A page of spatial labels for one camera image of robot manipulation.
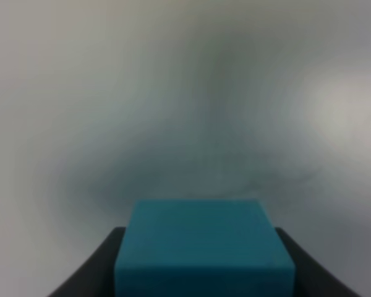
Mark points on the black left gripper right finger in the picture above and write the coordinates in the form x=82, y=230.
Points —
x=312, y=279

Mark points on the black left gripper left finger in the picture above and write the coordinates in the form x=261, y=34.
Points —
x=95, y=277

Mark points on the blue cube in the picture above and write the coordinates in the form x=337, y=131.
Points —
x=202, y=248

